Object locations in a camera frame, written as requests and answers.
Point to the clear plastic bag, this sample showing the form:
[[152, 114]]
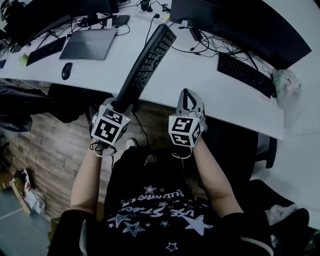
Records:
[[287, 87]]

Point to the black power adapter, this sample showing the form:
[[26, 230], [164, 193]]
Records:
[[195, 33]]

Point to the grey closed laptop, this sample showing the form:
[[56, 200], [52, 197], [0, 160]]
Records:
[[87, 45]]

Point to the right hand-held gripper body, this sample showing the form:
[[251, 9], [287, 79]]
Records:
[[181, 130]]

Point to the black keyboard with white legends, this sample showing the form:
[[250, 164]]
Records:
[[246, 73]]

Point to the person's right forearm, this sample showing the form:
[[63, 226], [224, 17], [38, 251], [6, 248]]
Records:
[[212, 180]]

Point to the green packet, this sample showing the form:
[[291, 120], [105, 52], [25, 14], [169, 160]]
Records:
[[23, 59]]

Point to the slim black keyboard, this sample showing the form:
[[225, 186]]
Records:
[[46, 51]]

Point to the black star print shirt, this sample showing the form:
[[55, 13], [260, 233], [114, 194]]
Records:
[[150, 237]]

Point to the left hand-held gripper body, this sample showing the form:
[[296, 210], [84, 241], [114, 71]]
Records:
[[107, 127]]

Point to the person's left forearm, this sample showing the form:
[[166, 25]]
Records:
[[86, 180]]

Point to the black under-desk cabinet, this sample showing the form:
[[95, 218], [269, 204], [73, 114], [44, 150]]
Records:
[[232, 150]]

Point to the large black curved monitor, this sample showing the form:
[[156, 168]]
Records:
[[250, 27]]

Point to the cardboard box with clutter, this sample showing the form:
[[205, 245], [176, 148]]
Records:
[[26, 190]]

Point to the person's white shoe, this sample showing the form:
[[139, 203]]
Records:
[[131, 143]]

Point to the black computer mouse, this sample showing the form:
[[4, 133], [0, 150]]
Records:
[[67, 71]]

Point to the flat black box device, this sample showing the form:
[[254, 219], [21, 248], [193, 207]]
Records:
[[121, 20]]

